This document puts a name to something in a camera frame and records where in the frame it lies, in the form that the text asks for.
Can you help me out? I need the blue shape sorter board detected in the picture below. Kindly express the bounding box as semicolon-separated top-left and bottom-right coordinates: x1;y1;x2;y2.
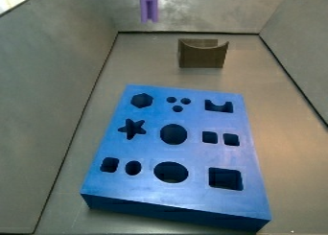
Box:
82;84;273;232

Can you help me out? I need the purple three prong block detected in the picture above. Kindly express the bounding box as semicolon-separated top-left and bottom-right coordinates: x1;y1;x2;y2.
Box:
141;0;159;23

